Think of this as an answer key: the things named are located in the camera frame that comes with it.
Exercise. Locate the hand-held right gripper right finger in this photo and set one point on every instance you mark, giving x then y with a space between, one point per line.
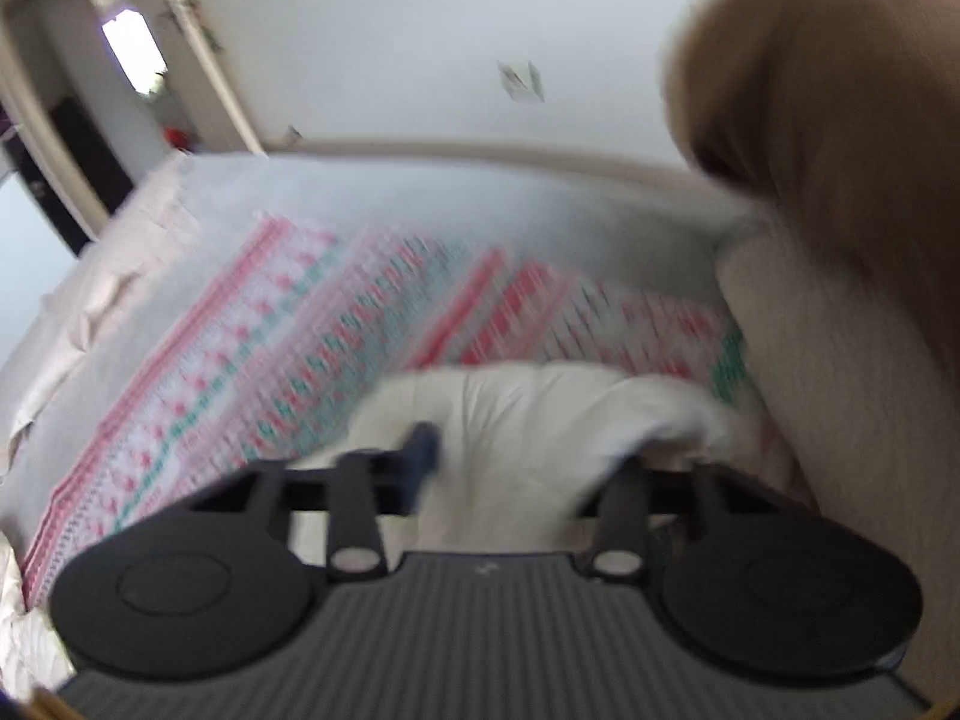
626 510

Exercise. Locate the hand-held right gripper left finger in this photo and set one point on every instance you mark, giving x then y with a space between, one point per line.
424 457

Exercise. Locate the white garment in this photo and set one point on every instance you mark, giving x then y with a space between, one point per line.
525 427

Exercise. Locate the red green patterned blanket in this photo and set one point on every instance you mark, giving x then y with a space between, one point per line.
262 360

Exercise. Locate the grey bed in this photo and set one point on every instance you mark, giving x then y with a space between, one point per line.
450 195

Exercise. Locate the beige folded cloth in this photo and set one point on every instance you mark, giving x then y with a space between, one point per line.
97 292

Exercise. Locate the small red object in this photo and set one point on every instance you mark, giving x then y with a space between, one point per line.
178 138

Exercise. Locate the cream crumpled cloth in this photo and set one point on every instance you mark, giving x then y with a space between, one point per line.
26 637

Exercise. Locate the dark cabinet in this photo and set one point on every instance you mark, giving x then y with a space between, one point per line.
86 154

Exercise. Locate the bright window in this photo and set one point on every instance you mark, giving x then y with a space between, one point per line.
133 52

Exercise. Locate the wall sticker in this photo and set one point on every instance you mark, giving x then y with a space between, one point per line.
521 81

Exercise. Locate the cream door frame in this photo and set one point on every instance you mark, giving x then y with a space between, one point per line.
202 52

